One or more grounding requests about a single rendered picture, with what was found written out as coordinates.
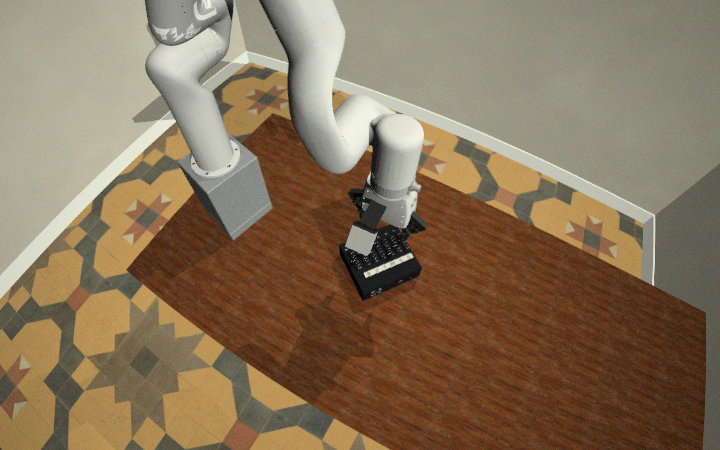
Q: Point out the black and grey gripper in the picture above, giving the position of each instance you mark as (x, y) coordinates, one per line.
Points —
(399, 212)

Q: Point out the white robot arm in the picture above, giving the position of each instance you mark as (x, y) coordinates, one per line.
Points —
(313, 37)

